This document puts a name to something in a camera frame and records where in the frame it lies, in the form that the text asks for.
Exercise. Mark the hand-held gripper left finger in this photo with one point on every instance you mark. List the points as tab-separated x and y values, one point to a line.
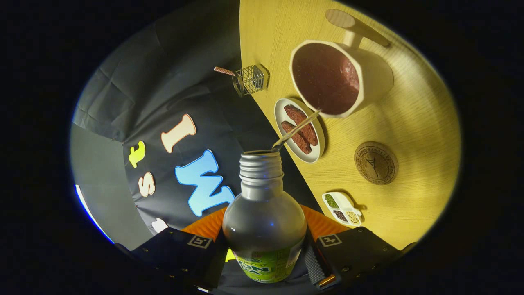
172	250

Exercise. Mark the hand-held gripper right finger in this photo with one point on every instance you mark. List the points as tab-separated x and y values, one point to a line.
360	250

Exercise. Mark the round brown coaster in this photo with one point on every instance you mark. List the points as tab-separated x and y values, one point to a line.
376	162

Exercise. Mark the silver juice bottle green label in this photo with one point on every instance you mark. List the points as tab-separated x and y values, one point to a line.
264	225

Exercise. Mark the white divided bean dish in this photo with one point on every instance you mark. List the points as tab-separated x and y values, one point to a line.
342	209

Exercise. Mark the red meat slice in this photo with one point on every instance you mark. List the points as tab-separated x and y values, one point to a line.
295	112
301	143

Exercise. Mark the wooden table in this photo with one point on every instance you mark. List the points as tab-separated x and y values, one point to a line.
417	119

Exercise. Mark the white oval plate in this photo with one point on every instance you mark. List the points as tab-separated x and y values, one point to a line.
279	112

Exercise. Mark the red striped straw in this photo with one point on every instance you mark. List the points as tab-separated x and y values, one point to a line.
224	71

